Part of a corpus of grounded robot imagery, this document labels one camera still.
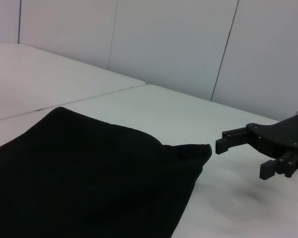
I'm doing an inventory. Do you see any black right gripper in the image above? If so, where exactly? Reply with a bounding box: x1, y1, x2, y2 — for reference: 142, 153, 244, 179
215, 114, 298, 180

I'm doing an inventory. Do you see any black shirt with FREE print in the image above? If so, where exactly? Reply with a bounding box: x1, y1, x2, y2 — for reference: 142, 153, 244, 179
0, 106, 213, 238

